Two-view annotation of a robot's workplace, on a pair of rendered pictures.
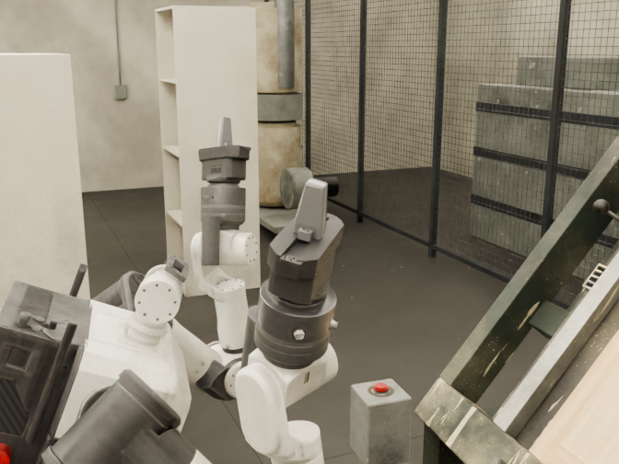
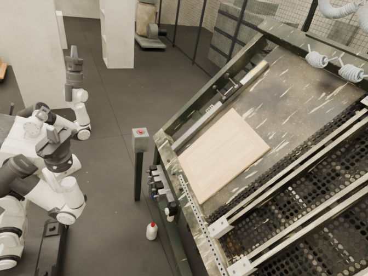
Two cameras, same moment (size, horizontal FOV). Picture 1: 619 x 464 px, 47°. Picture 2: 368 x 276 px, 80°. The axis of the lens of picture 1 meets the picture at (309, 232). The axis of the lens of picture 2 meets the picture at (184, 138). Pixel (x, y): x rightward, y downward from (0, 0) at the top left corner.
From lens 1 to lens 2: 48 cm
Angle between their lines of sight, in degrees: 25
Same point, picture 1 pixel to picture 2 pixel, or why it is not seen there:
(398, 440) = (144, 146)
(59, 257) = (52, 56)
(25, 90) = not seen: outside the picture
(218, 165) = (70, 64)
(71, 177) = (53, 26)
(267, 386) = (49, 177)
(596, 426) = (195, 155)
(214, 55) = not seen: outside the picture
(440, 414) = (159, 139)
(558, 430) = (185, 154)
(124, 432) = (9, 179)
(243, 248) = (80, 96)
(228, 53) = not seen: outside the picture
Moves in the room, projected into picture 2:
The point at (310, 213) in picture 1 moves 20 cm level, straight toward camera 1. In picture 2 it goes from (50, 136) to (12, 190)
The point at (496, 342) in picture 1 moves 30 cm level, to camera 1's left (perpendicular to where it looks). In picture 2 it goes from (179, 120) to (144, 116)
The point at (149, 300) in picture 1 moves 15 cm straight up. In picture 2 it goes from (28, 127) to (17, 96)
